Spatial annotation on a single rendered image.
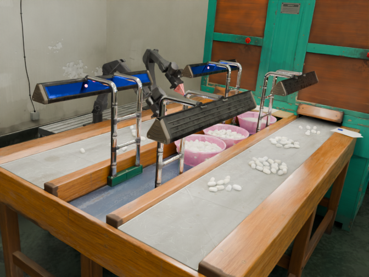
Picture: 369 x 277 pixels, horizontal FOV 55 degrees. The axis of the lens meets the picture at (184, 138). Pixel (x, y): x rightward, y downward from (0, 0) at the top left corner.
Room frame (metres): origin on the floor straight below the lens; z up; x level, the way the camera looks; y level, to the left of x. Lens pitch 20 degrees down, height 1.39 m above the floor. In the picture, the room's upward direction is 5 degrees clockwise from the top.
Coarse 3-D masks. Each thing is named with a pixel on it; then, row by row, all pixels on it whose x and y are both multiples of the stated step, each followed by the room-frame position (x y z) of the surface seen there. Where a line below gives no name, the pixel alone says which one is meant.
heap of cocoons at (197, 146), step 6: (186, 144) 1.78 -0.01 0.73; (192, 144) 1.78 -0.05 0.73; (198, 144) 1.77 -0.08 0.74; (204, 144) 1.77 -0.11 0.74; (210, 144) 1.78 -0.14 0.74; (192, 150) 1.67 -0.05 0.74; (198, 150) 1.67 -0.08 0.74; (204, 150) 1.69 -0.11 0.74; (210, 150) 1.71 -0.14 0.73; (216, 150) 1.70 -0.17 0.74
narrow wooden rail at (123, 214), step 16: (272, 128) 2.09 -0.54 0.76; (240, 144) 1.75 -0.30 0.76; (208, 160) 1.49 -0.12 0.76; (224, 160) 1.54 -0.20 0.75; (176, 176) 1.30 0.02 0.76; (192, 176) 1.31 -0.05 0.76; (160, 192) 1.15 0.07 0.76; (128, 208) 1.03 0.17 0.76; (144, 208) 1.06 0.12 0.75; (112, 224) 0.96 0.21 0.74
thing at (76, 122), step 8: (128, 104) 2.74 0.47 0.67; (136, 104) 2.76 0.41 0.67; (144, 104) 2.78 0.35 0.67; (104, 112) 2.46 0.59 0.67; (120, 112) 2.49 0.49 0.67; (128, 112) 2.51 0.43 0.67; (64, 120) 2.19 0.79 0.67; (72, 120) 2.21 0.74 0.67; (80, 120) 2.22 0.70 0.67; (88, 120) 2.24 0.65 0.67; (40, 128) 2.01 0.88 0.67; (48, 128) 2.02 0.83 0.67; (56, 128) 2.03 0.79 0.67; (64, 128) 2.04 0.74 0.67; (72, 128) 2.06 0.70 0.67
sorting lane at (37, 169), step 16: (128, 128) 1.94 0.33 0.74; (144, 128) 1.96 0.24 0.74; (80, 144) 1.63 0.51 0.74; (96, 144) 1.64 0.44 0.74; (144, 144) 1.70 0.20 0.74; (16, 160) 1.38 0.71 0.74; (32, 160) 1.39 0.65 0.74; (48, 160) 1.40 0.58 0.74; (64, 160) 1.42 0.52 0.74; (80, 160) 1.43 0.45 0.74; (96, 160) 1.45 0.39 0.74; (32, 176) 1.24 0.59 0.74; (48, 176) 1.25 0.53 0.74
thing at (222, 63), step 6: (222, 60) 2.36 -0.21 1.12; (222, 66) 2.19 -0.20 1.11; (228, 66) 2.17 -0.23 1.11; (240, 66) 2.29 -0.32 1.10; (228, 72) 2.16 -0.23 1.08; (240, 72) 2.29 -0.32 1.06; (228, 78) 2.16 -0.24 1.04; (240, 78) 2.29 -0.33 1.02; (228, 84) 2.16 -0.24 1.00; (228, 90) 2.17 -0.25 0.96; (234, 120) 2.29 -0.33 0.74; (228, 126) 2.22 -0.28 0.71
